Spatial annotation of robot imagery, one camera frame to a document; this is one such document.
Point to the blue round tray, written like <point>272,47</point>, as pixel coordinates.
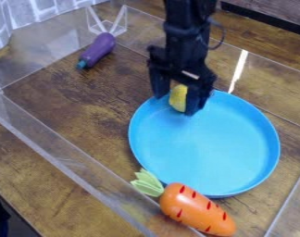
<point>223,151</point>

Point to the clear acrylic enclosure wall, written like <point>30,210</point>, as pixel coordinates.
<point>66,161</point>

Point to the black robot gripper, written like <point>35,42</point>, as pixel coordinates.
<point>180,60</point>

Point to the purple toy eggplant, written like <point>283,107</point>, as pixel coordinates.
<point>100,48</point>

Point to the yellow toy lemon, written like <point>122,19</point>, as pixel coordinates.
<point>177,99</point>

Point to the white patterned curtain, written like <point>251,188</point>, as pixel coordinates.
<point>19,13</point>

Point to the orange toy carrot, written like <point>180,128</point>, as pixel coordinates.
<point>188,207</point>

